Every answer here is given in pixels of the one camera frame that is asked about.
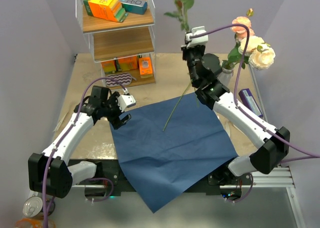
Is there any white ribbed vase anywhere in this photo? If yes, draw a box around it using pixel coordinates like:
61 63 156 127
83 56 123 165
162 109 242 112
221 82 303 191
218 68 234 87

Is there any teal box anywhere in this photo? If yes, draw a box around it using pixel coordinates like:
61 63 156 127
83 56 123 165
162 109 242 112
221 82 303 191
119 0 148 15

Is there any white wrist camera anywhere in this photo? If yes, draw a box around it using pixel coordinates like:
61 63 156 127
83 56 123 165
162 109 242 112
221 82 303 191
117 94 136 112
184 26 209 49

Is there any white wire wooden shelf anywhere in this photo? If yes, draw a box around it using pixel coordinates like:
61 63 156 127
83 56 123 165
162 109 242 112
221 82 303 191
75 0 156 87

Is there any pink bud rose stem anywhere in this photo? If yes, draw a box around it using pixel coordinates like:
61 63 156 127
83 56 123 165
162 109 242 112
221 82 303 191
162 82 192 131

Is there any pink double rose stem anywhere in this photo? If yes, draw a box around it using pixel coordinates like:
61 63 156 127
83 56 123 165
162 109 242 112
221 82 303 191
163 0 204 108

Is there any cream white rose stem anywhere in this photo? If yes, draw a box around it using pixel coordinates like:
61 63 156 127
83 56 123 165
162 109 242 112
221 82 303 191
244 35 276 70

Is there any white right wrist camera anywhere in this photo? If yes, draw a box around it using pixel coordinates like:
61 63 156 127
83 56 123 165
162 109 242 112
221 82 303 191
184 26 209 49

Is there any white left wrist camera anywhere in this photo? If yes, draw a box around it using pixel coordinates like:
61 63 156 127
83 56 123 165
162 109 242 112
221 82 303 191
117 94 136 112

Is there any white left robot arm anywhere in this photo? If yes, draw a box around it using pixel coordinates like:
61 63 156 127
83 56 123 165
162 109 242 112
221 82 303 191
28 86 136 198

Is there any peach rose stem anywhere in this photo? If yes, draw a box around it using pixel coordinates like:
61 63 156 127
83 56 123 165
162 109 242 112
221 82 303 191
221 8 255 70

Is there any orange plastic container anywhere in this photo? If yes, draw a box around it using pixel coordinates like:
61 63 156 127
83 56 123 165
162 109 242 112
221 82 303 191
14 218 45 228

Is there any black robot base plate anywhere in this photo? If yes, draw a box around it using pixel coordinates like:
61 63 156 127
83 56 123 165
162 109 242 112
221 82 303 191
79 159 253 200

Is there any purple box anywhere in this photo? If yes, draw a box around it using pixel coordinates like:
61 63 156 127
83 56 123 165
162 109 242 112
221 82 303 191
238 88 263 118

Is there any orange box left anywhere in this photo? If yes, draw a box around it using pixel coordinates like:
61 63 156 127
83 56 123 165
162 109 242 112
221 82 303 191
100 60 117 74

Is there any striped purple white sponge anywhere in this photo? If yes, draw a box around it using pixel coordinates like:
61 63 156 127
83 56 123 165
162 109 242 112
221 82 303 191
105 72 137 87

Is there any tin can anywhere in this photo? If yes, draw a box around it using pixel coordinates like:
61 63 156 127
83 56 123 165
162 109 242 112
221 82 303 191
22 196 56 220

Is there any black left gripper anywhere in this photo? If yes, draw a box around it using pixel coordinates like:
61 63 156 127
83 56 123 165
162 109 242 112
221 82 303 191
101 92 131 129

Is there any beige ribbon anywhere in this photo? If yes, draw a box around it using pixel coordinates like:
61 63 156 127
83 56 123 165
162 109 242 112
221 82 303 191
53 113 67 132

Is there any orange sponge pack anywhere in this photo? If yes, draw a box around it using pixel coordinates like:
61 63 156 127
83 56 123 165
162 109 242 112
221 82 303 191
83 0 127 22

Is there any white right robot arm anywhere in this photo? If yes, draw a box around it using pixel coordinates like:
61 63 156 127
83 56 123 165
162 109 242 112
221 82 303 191
181 45 291 185

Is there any orange packet right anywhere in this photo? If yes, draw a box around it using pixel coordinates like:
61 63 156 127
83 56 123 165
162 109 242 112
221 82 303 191
138 57 153 78

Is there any blue wrapping paper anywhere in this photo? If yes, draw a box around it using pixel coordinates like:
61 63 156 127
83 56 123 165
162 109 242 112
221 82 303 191
111 93 237 212

